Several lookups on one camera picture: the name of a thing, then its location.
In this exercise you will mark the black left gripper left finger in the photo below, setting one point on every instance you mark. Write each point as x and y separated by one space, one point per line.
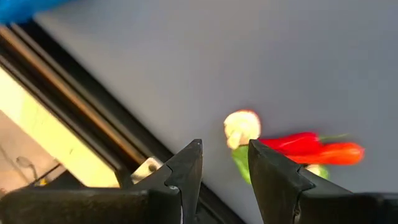
174 193

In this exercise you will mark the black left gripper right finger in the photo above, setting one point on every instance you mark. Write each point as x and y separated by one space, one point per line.
280 193

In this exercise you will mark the small green vegetable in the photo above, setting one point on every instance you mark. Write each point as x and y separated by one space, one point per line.
318 171

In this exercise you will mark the long red chili pepper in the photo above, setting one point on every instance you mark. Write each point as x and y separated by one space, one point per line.
292 143

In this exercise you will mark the beige mushroom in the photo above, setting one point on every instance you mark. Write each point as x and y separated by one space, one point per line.
242 126

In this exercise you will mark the blue plastic basket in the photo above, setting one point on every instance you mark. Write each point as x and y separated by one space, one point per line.
21 9

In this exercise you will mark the silver metal bracket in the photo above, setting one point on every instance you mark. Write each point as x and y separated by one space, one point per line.
147 166

